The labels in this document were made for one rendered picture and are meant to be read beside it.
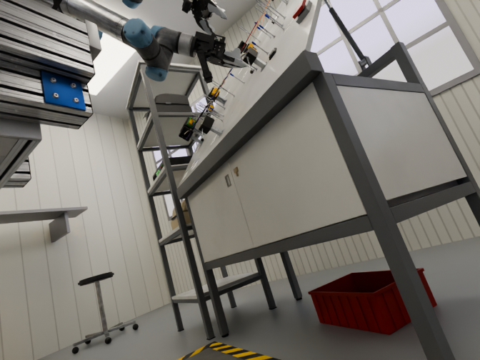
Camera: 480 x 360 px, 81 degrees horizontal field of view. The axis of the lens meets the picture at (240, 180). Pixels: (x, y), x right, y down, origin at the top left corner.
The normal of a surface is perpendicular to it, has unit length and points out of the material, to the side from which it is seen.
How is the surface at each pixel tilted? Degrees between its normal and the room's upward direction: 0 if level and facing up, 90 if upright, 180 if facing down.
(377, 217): 90
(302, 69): 90
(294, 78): 90
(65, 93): 90
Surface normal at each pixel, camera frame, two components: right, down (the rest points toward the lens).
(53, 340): 0.75, -0.37
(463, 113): -0.58, -0.02
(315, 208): -0.83, 0.12
